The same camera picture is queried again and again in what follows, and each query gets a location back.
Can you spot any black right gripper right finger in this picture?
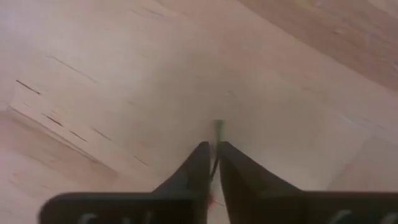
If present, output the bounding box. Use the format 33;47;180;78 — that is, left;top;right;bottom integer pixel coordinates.
217;141;398;224

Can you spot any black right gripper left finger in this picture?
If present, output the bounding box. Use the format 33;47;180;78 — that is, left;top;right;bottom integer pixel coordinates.
39;141;212;224

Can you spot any red toy cherry with stem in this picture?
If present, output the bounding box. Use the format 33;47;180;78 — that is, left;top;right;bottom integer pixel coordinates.
207;119;226;208

